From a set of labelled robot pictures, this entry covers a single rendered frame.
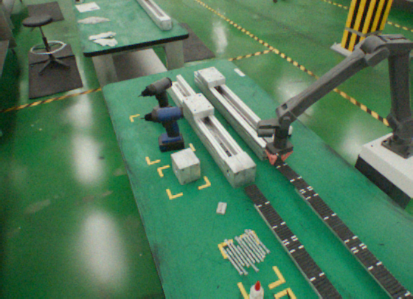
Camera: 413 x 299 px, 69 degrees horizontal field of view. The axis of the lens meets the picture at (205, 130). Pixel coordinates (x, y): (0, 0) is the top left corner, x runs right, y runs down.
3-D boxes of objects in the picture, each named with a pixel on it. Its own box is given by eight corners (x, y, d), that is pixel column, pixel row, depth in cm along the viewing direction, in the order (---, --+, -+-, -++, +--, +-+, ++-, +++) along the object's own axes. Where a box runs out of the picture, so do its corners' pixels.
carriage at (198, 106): (214, 119, 154) (214, 107, 149) (194, 124, 150) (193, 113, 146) (201, 103, 165) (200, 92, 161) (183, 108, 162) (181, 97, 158)
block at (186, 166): (206, 176, 130) (205, 159, 125) (181, 185, 127) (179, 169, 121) (196, 162, 138) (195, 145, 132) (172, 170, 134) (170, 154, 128)
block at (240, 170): (259, 179, 128) (261, 163, 122) (234, 189, 124) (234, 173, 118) (248, 165, 134) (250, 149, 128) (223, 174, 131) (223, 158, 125)
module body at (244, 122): (280, 154, 139) (282, 140, 134) (261, 161, 136) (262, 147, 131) (209, 80, 198) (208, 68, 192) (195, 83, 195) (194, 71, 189)
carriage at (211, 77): (225, 88, 177) (225, 77, 173) (208, 92, 174) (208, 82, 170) (214, 76, 189) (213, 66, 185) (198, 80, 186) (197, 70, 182)
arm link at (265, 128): (291, 118, 113) (287, 105, 120) (260, 119, 114) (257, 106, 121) (287, 142, 121) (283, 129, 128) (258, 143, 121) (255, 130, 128)
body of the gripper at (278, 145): (264, 147, 130) (265, 133, 125) (284, 140, 133) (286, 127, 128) (273, 156, 125) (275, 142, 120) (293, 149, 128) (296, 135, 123)
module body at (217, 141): (244, 167, 134) (245, 153, 128) (223, 174, 131) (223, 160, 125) (181, 86, 192) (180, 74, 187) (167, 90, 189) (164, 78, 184)
